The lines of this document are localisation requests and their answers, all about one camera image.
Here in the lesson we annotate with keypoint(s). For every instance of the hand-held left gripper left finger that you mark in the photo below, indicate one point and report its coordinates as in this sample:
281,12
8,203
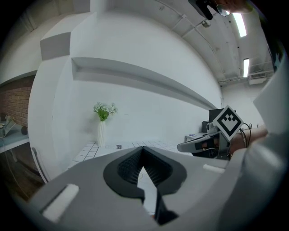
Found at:
94,194

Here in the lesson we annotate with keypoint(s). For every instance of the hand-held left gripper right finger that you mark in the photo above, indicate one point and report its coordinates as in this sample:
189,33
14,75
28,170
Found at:
194,180

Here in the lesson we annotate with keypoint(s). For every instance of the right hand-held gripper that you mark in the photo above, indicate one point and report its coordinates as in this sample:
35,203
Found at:
228,123

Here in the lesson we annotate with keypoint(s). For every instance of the person's right forearm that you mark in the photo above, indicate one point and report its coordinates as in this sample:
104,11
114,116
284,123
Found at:
250,137

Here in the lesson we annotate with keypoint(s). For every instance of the person's right hand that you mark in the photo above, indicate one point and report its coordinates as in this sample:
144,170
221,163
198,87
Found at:
208,144

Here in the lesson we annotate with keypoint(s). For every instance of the round blue sticker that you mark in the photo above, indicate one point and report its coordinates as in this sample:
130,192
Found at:
192,135

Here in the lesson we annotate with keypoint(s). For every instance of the white desk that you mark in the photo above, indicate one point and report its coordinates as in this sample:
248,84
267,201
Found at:
198,136

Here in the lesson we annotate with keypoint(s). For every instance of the black box-shaped device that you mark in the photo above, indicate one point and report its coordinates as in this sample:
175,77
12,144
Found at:
215,115

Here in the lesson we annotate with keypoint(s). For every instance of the white ribbed vase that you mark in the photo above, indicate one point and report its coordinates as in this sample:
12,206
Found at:
101,133

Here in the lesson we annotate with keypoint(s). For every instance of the white and green flower bouquet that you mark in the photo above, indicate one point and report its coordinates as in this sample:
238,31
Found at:
105,110

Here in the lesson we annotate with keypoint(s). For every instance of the small black round object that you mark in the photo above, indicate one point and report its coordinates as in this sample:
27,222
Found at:
24,130

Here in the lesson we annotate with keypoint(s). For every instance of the long ceiling light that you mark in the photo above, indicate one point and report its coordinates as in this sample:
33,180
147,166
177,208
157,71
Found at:
246,67
239,24

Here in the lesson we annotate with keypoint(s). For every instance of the light blue table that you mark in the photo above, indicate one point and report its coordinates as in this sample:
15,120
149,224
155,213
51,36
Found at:
13,141

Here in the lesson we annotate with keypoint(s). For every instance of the white air conditioner unit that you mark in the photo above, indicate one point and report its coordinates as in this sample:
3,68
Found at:
260,78

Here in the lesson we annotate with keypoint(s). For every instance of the round ceiling fixture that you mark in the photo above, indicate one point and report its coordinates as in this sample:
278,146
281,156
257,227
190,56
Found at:
206,23

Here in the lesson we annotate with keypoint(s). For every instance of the person's black star-print shirt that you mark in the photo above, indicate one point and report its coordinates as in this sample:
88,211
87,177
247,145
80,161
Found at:
274,45

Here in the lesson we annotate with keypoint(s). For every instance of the person's glasses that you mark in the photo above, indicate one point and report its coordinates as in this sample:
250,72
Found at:
222,9

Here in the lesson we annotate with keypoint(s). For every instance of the grey camera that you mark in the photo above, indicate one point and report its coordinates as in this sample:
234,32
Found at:
211,127

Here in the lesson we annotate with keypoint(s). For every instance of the black head-worn camera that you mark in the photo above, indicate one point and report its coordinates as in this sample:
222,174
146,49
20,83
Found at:
202,7

